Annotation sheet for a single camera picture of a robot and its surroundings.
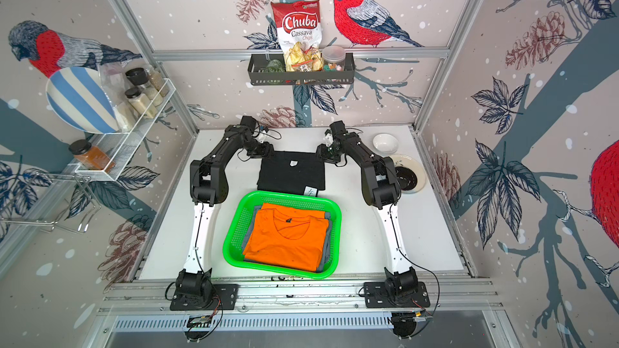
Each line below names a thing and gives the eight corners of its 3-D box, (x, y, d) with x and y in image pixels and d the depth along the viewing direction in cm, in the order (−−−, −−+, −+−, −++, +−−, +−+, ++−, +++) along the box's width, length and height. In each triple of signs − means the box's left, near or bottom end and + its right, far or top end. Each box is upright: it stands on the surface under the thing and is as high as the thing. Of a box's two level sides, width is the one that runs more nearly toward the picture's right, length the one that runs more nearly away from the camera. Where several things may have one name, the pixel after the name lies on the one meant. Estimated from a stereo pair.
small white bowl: (370, 147, 116) (372, 138, 111) (380, 138, 120) (382, 129, 115) (388, 159, 112) (392, 150, 106) (398, 149, 116) (401, 140, 110)
